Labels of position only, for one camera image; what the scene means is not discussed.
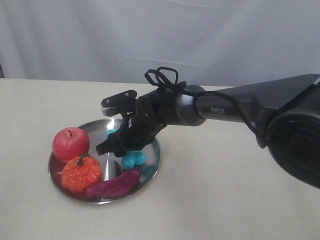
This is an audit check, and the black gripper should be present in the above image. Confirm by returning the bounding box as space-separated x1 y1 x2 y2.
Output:
96 92 166 158

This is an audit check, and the turquoise toy bone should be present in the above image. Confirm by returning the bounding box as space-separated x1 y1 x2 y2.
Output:
105 129 147 171

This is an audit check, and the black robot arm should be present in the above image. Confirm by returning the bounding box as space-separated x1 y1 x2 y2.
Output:
96 69 320 188

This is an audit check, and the round stainless steel plate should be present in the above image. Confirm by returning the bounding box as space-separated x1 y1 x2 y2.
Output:
47 118 162 205

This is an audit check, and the purple toy sweet potato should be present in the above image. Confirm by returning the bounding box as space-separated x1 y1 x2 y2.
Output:
85 167 141 198

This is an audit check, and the red toy apple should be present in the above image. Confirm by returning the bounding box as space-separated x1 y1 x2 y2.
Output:
52 127 90 163

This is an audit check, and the orange toy pumpkin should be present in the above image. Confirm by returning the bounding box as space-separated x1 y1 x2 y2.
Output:
61 153 102 194

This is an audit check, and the white fabric backdrop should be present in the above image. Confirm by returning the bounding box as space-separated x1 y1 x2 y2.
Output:
0 0 320 86

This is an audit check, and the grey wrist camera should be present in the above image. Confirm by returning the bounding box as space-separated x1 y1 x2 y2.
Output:
100 89 138 117

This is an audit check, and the black cable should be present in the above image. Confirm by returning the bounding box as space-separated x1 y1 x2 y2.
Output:
144 66 258 137

